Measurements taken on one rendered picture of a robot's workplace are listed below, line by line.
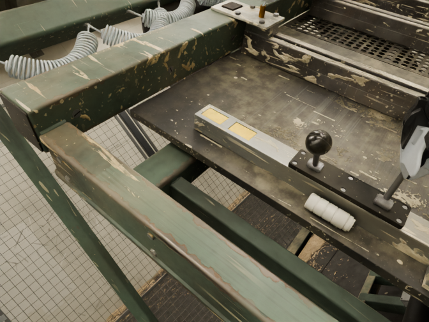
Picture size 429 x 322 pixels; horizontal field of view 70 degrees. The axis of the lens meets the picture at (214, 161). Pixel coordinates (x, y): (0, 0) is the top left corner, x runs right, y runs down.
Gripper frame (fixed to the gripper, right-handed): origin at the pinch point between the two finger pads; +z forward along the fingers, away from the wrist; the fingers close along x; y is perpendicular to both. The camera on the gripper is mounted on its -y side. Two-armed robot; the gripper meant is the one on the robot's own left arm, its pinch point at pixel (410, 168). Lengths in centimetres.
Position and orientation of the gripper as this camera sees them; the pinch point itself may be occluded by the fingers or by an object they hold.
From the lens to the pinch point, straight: 51.8
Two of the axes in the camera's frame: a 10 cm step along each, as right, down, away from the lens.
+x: 9.5, 2.8, -1.7
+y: -3.2, 6.6, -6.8
